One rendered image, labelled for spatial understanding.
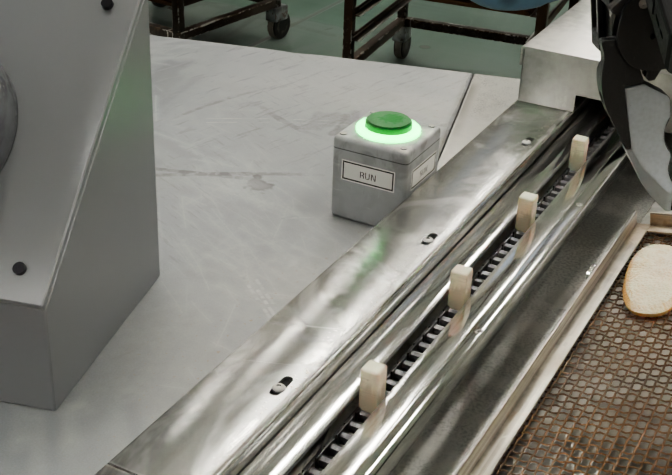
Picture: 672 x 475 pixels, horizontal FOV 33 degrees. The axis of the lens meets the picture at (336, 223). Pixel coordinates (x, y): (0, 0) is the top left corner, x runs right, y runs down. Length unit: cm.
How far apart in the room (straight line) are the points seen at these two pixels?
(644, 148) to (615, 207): 32
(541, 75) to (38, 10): 52
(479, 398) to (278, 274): 21
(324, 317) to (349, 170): 22
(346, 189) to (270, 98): 29
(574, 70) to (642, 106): 40
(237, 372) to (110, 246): 14
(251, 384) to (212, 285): 19
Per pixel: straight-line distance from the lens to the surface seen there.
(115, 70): 76
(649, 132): 72
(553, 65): 111
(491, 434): 61
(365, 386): 70
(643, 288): 74
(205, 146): 110
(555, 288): 89
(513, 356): 81
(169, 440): 65
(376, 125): 94
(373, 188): 94
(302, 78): 128
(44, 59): 78
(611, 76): 70
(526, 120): 109
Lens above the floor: 127
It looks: 28 degrees down
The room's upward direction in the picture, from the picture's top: 2 degrees clockwise
